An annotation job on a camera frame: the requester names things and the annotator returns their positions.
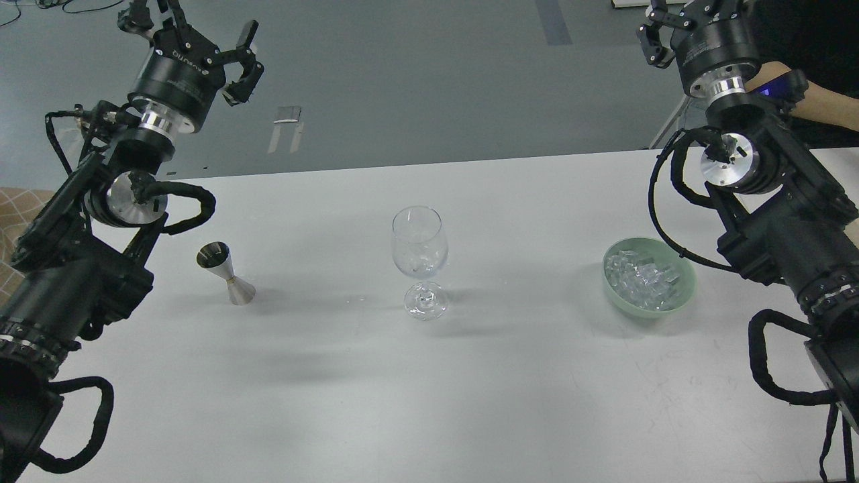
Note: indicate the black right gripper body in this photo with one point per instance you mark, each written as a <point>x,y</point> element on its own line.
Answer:
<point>713,39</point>

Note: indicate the steel cocktail jigger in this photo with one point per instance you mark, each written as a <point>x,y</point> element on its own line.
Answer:
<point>216,258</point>

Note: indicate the green bowl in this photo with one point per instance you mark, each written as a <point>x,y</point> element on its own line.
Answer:
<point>663,254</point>

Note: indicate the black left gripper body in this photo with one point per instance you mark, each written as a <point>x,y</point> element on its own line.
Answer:
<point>175,75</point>

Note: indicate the pile of ice cubes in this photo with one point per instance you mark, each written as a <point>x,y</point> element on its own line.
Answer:
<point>639,280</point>

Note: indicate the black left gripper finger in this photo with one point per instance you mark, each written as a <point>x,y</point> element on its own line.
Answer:
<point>137,19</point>
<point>239,91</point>

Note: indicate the beige checked cushion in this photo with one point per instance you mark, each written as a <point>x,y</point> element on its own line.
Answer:
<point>19,207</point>

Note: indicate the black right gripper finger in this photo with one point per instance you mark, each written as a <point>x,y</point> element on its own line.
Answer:
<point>724,9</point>
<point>658,16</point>

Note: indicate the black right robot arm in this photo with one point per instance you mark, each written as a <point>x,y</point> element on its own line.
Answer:
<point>778,79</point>

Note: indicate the white office chair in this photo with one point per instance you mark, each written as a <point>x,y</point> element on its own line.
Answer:
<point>689,113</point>

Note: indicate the person's bare forearm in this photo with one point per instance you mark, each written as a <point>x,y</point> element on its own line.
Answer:
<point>819,104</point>

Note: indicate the clear wine glass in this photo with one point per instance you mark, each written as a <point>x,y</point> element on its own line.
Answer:
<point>420,250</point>

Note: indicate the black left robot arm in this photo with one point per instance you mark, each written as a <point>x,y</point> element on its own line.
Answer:
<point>83,258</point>

